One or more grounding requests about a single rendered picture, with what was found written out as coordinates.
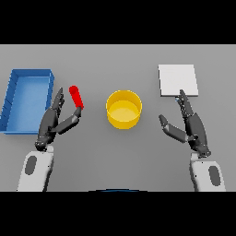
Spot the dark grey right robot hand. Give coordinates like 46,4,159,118
158,88,212,159

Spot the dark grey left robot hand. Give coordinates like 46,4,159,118
34,87,83,152

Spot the red beaker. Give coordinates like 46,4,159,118
68,85,85,111

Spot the pale square measuring scale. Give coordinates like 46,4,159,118
158,64,199,98

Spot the yellow bowl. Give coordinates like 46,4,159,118
105,89,143,130

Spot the blue tray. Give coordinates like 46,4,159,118
0,68,55,136

